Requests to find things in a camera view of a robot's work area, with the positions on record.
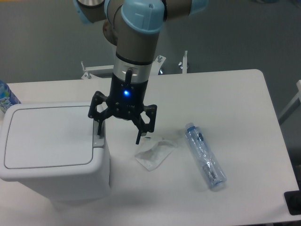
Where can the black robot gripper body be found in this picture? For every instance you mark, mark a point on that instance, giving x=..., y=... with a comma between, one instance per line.
x=125, y=100

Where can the grey trash can push button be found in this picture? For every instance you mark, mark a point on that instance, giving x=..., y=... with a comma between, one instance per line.
x=98, y=136

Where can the white plastic trash can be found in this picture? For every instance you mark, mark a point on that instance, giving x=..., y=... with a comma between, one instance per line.
x=65, y=183

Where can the white trash can lid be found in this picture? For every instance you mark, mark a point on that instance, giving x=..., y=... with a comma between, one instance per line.
x=47, y=137

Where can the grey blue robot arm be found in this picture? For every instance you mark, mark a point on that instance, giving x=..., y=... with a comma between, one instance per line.
x=137, y=24

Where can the torn white plastic wrapper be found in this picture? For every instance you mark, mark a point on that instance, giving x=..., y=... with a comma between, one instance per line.
x=152, y=153

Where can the clear blue plastic bottle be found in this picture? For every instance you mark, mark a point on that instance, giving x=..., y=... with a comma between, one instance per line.
x=205, y=159

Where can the blue green labelled bottle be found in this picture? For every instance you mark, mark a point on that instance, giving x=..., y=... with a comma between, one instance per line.
x=7, y=97

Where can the black object at table corner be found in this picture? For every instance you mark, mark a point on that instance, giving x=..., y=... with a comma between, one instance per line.
x=293, y=202

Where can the white table clamp bracket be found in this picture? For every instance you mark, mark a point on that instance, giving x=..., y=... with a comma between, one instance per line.
x=183, y=65

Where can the white frame at right edge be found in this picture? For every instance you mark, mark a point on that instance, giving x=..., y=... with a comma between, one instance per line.
x=293, y=104

